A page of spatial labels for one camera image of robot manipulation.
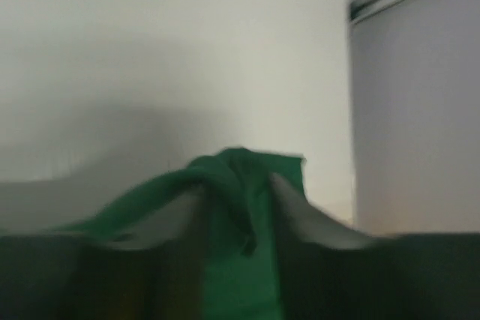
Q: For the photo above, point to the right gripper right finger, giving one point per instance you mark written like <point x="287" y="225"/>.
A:
<point x="312" y="225"/>

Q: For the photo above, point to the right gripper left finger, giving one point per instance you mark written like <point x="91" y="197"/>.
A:
<point x="143" y="218"/>

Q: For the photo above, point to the dark green t shirt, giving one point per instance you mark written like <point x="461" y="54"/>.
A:
<point x="239" y="260"/>

